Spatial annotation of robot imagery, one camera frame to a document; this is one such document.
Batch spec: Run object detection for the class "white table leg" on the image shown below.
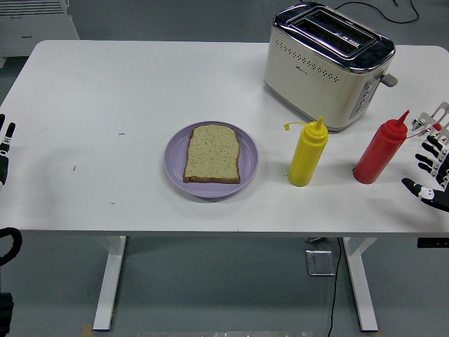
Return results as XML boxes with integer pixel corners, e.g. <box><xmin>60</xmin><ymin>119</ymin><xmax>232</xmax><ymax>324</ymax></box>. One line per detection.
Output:
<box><xmin>342</xmin><ymin>237</ymin><xmax>379</xmax><ymax>333</ymax></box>
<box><xmin>93</xmin><ymin>235</ymin><xmax>127</xmax><ymax>331</ymax></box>

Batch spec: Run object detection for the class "black table control panel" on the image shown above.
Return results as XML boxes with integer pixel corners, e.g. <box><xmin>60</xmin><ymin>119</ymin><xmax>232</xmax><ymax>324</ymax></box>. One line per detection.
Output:
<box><xmin>417</xmin><ymin>237</ymin><xmax>449</xmax><ymax>249</ymax></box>

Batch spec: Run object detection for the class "yellow squeeze bottle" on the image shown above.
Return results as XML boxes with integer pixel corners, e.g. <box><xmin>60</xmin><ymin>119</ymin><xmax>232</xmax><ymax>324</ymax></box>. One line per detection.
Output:
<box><xmin>283</xmin><ymin>115</ymin><xmax>330</xmax><ymax>187</ymax></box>

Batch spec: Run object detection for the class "silver metal rack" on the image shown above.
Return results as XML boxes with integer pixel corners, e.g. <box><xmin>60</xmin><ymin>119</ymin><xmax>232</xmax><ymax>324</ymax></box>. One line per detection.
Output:
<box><xmin>410</xmin><ymin>101</ymin><xmax>449</xmax><ymax>148</ymax></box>

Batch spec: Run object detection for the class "black cable under table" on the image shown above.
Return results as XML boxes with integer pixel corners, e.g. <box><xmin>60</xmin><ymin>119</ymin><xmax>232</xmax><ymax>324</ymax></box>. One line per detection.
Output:
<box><xmin>326</xmin><ymin>237</ymin><xmax>343</xmax><ymax>337</ymax></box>

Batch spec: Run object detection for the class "slice of seeded bread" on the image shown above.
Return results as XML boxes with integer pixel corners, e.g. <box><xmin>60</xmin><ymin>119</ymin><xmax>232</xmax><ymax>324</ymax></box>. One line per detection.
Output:
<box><xmin>182</xmin><ymin>124</ymin><xmax>242</xmax><ymax>185</ymax></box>

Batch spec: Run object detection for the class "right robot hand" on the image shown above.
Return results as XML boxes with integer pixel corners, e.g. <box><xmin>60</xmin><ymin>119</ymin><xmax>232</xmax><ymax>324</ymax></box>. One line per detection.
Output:
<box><xmin>401</xmin><ymin>135</ymin><xmax>449</xmax><ymax>213</ymax></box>

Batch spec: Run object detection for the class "white appliance with vents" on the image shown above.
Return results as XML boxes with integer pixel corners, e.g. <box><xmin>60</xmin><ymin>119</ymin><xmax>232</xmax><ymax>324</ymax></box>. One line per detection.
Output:
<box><xmin>0</xmin><ymin>0</ymin><xmax>81</xmax><ymax>67</ymax></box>

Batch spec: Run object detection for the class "purple plate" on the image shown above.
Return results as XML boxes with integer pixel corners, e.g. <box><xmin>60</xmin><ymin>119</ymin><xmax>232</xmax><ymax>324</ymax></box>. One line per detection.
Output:
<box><xmin>163</xmin><ymin>121</ymin><xmax>260</xmax><ymax>199</ymax></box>

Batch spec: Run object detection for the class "thin black floor cable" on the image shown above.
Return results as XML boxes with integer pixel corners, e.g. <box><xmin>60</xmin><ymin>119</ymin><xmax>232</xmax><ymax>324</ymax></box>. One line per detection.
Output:
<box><xmin>335</xmin><ymin>0</ymin><xmax>420</xmax><ymax>25</ymax></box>

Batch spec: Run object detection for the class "cream and chrome toaster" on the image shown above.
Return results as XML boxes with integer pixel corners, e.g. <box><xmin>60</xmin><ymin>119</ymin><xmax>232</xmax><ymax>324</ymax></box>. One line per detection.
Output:
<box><xmin>263</xmin><ymin>1</ymin><xmax>399</xmax><ymax>133</ymax></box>

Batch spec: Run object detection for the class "red squeeze bottle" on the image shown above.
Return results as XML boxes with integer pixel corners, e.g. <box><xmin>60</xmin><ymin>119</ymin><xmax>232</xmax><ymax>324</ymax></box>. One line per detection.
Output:
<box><xmin>352</xmin><ymin>110</ymin><xmax>442</xmax><ymax>185</ymax></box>

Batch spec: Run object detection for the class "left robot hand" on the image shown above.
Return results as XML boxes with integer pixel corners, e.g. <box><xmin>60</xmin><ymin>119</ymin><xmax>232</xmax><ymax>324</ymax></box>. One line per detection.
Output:
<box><xmin>0</xmin><ymin>114</ymin><xmax>17</xmax><ymax>191</ymax></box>

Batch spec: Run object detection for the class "metal floor socket plate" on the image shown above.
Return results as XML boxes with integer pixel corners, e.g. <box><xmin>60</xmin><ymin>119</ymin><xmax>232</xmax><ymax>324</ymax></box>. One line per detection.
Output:
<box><xmin>305</xmin><ymin>249</ymin><xmax>337</xmax><ymax>277</ymax></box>

